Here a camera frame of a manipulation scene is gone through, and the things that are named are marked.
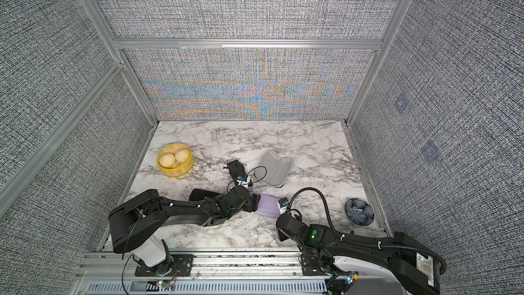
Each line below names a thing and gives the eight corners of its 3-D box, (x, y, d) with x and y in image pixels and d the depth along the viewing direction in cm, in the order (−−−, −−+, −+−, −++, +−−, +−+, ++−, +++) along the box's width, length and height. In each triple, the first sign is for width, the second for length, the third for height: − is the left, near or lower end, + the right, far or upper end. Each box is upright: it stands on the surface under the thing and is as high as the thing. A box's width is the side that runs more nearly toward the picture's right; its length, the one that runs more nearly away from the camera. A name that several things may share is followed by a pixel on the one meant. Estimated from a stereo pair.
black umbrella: (236, 183, 96) (235, 179, 94) (225, 169, 101) (224, 166, 99) (248, 174, 99) (248, 170, 97) (237, 161, 104) (236, 158, 102)
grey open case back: (250, 177, 99) (249, 171, 95) (265, 151, 109) (266, 145, 104) (281, 191, 94) (282, 186, 90) (295, 163, 104) (296, 157, 100)
